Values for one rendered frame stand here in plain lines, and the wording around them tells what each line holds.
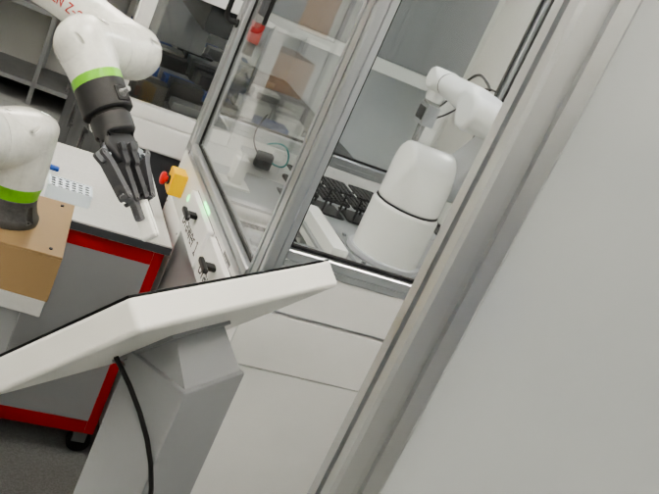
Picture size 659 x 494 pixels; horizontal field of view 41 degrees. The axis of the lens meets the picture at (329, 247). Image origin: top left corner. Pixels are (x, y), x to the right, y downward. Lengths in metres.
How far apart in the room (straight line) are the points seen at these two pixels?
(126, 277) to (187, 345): 1.22
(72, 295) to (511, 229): 2.06
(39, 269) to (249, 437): 0.60
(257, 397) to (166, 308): 0.89
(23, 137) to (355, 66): 0.70
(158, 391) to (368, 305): 0.74
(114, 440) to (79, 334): 0.30
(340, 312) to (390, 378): 1.31
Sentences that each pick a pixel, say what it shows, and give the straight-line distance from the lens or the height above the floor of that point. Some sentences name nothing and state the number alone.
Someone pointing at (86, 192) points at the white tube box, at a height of 0.79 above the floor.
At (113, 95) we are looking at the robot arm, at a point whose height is 1.29.
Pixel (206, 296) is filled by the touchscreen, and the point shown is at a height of 1.19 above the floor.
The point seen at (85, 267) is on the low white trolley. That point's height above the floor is 0.63.
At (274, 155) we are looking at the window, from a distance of 2.05.
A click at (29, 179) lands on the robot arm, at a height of 0.99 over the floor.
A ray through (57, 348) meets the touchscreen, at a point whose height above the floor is 1.07.
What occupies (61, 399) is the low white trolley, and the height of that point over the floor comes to 0.19.
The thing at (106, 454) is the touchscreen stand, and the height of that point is 0.85.
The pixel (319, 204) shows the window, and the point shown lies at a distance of 1.85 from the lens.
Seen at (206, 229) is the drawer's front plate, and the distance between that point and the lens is 2.26.
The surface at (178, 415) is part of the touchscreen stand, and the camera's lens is 1.36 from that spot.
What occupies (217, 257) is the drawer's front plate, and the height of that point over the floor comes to 0.93.
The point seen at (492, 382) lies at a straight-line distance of 0.70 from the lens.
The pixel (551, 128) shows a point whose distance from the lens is 0.61.
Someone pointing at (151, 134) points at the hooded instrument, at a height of 0.86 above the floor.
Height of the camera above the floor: 1.68
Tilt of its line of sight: 17 degrees down
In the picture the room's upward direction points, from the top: 25 degrees clockwise
